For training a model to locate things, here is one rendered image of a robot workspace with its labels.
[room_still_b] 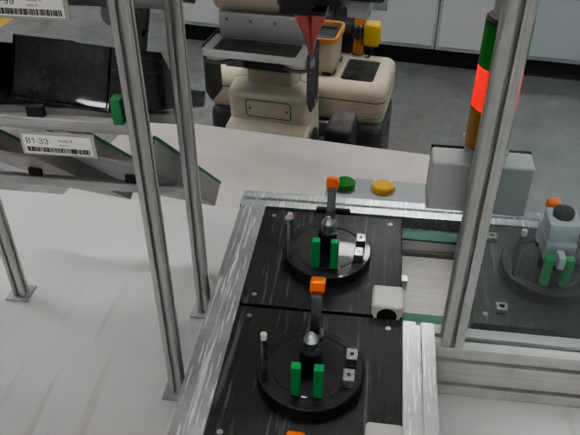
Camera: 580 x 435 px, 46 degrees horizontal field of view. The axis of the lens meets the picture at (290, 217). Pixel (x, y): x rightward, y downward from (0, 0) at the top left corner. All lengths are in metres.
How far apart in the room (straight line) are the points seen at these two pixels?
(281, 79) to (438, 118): 1.91
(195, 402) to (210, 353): 0.09
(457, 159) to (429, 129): 2.64
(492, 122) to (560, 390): 0.45
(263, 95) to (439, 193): 0.98
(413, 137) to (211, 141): 1.90
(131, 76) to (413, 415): 0.53
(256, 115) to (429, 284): 0.83
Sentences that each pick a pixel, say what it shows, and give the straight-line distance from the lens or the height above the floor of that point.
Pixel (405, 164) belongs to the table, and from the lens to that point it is 1.55.
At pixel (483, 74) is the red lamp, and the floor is 1.35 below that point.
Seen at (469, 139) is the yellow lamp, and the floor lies 1.27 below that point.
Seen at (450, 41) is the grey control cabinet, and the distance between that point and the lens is 4.09.
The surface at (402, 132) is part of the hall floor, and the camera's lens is 3.44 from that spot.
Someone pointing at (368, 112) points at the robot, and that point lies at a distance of 2.02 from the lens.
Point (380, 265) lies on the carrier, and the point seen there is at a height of 0.97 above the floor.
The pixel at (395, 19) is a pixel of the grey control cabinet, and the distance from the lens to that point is 4.08.
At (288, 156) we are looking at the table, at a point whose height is 0.86.
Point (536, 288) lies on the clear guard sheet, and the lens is 0.95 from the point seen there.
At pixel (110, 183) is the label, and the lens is 1.05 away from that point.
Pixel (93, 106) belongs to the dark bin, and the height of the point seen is 1.31.
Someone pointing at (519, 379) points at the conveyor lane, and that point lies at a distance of 1.05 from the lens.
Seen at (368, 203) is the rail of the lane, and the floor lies 0.96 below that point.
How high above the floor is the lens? 1.67
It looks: 37 degrees down
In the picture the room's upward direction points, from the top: straight up
